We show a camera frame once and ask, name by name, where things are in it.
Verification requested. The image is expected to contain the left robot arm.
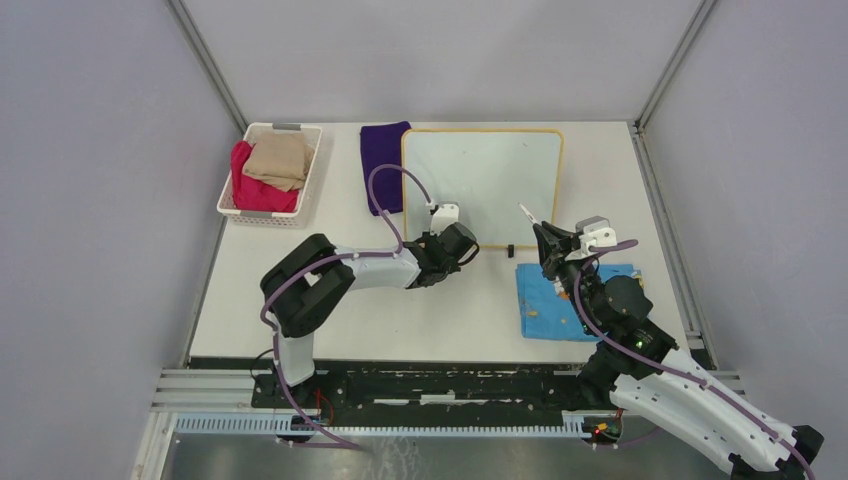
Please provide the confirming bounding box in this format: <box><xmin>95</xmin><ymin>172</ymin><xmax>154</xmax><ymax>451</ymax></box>
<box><xmin>260</xmin><ymin>222</ymin><xmax>480</xmax><ymax>408</ymax></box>

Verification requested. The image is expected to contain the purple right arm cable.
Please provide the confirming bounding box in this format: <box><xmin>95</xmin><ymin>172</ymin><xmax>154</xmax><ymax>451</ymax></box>
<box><xmin>572</xmin><ymin>239</ymin><xmax>817</xmax><ymax>480</ymax></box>

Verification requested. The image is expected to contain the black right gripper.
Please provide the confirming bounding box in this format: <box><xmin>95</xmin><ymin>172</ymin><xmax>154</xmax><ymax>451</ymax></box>
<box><xmin>531</xmin><ymin>221</ymin><xmax>599</xmax><ymax>332</ymax></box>

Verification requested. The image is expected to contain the beige cloth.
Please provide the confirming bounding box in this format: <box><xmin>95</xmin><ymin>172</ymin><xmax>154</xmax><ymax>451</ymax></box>
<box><xmin>242</xmin><ymin>131</ymin><xmax>314</xmax><ymax>192</ymax></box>

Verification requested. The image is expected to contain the aluminium rail frame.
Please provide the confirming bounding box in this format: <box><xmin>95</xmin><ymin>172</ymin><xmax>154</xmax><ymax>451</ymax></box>
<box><xmin>134</xmin><ymin>121</ymin><xmax>741</xmax><ymax>479</ymax></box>

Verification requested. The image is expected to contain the white cable duct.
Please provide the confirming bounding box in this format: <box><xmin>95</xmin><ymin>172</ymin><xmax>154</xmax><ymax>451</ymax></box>
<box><xmin>173</xmin><ymin>413</ymin><xmax>591</xmax><ymax>439</ymax></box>

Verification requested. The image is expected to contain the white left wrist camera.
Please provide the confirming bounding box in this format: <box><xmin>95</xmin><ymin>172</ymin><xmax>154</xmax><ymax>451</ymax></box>
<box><xmin>429</xmin><ymin>202</ymin><xmax>460</xmax><ymax>235</ymax></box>

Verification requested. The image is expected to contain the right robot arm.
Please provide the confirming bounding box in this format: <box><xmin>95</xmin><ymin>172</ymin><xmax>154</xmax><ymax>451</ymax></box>
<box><xmin>532</xmin><ymin>217</ymin><xmax>824</xmax><ymax>479</ymax></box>

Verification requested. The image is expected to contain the blue patterned cloth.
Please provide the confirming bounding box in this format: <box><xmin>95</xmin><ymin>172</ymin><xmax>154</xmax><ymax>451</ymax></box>
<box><xmin>515</xmin><ymin>263</ymin><xmax>599</xmax><ymax>343</ymax></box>

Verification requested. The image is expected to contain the purple folded cloth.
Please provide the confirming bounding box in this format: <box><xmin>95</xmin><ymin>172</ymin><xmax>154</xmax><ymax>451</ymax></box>
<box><xmin>359</xmin><ymin>120</ymin><xmax>413</xmax><ymax>218</ymax></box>

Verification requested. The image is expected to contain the pink cloth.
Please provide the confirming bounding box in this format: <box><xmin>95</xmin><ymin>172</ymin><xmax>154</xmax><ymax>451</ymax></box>
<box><xmin>230</xmin><ymin>141</ymin><xmax>299</xmax><ymax>213</ymax></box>

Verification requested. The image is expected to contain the white orange marker pen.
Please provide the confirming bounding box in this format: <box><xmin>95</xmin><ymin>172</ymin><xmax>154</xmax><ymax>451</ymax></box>
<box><xmin>519</xmin><ymin>203</ymin><xmax>540</xmax><ymax>225</ymax></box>

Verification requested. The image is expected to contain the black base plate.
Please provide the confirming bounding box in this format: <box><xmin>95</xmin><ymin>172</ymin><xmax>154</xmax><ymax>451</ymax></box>
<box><xmin>188</xmin><ymin>357</ymin><xmax>645</xmax><ymax>429</ymax></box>

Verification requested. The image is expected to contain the yellow framed whiteboard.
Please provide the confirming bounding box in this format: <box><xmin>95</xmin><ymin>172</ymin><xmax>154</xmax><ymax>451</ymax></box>
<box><xmin>401</xmin><ymin>128</ymin><xmax>565</xmax><ymax>249</ymax></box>

